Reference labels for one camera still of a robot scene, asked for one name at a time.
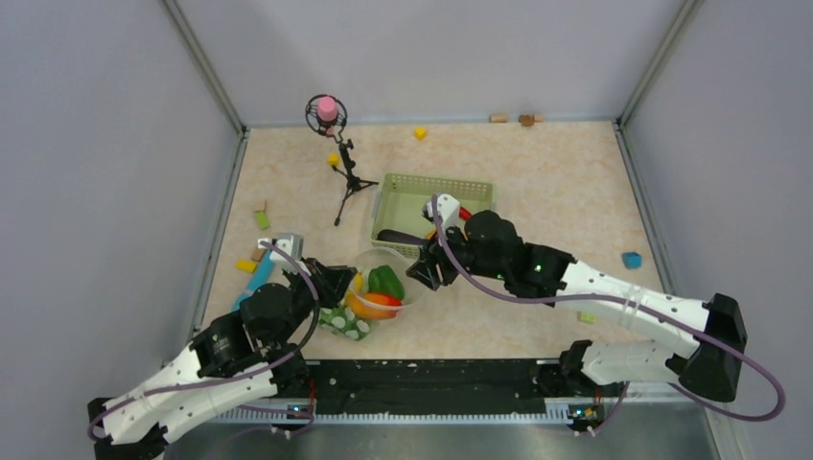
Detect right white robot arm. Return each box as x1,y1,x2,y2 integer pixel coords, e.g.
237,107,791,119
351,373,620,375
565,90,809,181
406,204,748,403

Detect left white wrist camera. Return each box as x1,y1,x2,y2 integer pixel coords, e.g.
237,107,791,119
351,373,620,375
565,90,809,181
257,233,309,273

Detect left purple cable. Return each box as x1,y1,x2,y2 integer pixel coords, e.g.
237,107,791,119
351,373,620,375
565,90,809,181
87,240,321,443

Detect blue toy block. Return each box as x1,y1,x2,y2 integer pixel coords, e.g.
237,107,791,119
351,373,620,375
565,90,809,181
621,251,643,270

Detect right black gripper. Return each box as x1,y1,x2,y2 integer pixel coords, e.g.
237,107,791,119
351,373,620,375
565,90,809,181
406,218,508,290

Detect clear zip top bag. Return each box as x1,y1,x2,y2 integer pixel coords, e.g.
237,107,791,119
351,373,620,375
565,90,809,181
318,247,424,341

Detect purple cable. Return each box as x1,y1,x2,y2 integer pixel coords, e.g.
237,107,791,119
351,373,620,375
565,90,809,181
430,194,787,424
87,240,321,443

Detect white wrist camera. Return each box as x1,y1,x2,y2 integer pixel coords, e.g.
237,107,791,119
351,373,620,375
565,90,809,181
257,233,309,273
422,194,461,233

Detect purple toy eggplant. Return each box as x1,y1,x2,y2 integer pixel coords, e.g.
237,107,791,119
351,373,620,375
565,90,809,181
376,229,426,246

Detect small light green block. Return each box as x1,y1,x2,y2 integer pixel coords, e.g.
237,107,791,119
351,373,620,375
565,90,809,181
577,311,597,325

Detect green toy bell pepper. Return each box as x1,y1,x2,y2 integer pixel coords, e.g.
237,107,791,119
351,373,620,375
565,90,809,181
367,264,406,301

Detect blue cylinder toy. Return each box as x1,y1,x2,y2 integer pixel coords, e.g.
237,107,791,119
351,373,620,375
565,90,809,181
231,256,275,311

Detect green toy cabbage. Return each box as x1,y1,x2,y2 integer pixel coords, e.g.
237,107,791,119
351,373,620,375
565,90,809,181
318,307,379,341

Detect pink microphone on tripod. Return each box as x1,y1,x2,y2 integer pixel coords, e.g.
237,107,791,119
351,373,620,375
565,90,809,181
305,94,379,227

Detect red orange toy pepper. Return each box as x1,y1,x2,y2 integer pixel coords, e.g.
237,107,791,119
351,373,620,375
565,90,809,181
345,292,403,320

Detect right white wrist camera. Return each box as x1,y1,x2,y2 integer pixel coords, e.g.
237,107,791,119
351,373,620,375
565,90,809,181
422,194,461,233

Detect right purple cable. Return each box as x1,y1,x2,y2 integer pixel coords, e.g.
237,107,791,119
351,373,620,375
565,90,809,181
430,194,787,424

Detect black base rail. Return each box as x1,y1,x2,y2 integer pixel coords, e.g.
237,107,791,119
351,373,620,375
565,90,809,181
272,358,605,421

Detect green wooden block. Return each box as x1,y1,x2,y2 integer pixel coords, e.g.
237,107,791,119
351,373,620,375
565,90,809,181
253,211,270,230

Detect yellow wooden block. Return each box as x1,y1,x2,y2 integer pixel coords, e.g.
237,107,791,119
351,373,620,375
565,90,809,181
235,259,258,274

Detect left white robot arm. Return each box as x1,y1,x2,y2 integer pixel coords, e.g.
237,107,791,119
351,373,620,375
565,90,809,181
87,258,358,459

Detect brown cork piece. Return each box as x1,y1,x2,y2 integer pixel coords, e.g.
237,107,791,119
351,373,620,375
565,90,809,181
518,114,536,127

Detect brown wooden block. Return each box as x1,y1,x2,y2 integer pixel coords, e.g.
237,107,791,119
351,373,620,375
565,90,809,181
250,247,267,263

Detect light green plastic basket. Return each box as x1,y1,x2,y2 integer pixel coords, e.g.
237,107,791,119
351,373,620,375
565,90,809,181
370,172,497,260

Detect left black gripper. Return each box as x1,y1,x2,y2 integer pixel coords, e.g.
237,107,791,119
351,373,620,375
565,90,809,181
270,256,358,349

